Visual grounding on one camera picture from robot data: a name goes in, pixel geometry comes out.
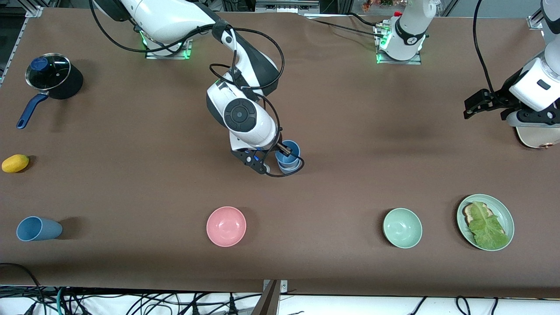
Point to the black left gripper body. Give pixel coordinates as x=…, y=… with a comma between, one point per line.
x=501, y=99

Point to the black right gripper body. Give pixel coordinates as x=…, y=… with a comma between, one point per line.
x=280, y=148

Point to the blue cup with paper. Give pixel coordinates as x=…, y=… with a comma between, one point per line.
x=291, y=170

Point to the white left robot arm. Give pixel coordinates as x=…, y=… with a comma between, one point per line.
x=536, y=83

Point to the cream toaster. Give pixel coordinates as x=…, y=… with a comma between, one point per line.
x=536, y=138

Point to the pink bowl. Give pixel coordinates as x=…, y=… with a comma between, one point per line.
x=226, y=226

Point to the toast slice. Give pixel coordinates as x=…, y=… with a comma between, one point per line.
x=468, y=213

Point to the light green plate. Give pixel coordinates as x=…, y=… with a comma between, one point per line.
x=505, y=214

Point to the green lettuce leaf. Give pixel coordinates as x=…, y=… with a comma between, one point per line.
x=488, y=227

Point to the light green bowl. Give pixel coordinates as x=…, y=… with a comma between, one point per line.
x=402, y=228

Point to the yellow lemon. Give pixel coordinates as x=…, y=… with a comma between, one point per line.
x=15, y=163

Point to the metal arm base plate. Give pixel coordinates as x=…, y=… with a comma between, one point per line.
x=415, y=60
x=189, y=48

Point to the aluminium frame profile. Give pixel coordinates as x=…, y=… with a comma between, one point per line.
x=534, y=22
x=17, y=39

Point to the small metal bracket plate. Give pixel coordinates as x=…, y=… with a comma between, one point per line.
x=284, y=286

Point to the dark camera mount bar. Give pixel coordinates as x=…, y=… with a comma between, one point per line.
x=267, y=302

